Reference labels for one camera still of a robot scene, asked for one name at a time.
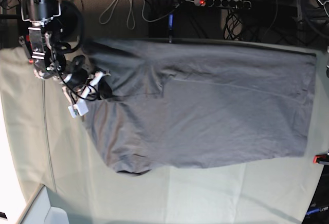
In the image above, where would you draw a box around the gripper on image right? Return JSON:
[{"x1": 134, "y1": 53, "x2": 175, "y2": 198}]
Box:
[{"x1": 326, "y1": 47, "x2": 329, "y2": 78}]

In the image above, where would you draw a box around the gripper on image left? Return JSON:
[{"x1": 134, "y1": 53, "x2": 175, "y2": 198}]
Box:
[{"x1": 61, "y1": 70, "x2": 111, "y2": 106}]

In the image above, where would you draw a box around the grey t-shirt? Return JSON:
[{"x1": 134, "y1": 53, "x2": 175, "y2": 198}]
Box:
[{"x1": 84, "y1": 40, "x2": 317, "y2": 175}]

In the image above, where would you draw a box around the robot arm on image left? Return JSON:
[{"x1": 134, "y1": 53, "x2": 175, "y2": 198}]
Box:
[{"x1": 21, "y1": 0, "x2": 112, "y2": 105}]

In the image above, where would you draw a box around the red clamp top left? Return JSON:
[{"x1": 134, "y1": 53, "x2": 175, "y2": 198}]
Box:
[{"x1": 19, "y1": 36, "x2": 33, "y2": 64}]

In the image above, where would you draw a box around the red clamp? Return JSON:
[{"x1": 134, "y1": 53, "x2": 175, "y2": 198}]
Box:
[
  {"x1": 19, "y1": 36, "x2": 33, "y2": 64},
  {"x1": 168, "y1": 13, "x2": 173, "y2": 43}
]

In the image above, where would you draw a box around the green table cloth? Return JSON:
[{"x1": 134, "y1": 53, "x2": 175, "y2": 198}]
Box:
[{"x1": 1, "y1": 40, "x2": 328, "y2": 223}]

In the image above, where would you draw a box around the red clamp right edge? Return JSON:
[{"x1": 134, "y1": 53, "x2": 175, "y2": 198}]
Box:
[{"x1": 313, "y1": 154, "x2": 329, "y2": 166}]

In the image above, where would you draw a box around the red clamp top centre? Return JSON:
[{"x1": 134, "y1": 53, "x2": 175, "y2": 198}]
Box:
[{"x1": 168, "y1": 13, "x2": 173, "y2": 43}]

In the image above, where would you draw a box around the black power strip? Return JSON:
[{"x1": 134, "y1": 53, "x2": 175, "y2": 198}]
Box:
[{"x1": 193, "y1": 0, "x2": 252, "y2": 10}]

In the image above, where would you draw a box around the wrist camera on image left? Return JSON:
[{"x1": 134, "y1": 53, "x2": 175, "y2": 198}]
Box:
[{"x1": 68, "y1": 100, "x2": 89, "y2": 118}]

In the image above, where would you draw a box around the white looped cable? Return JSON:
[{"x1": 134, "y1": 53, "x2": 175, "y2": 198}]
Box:
[{"x1": 77, "y1": 0, "x2": 137, "y2": 31}]

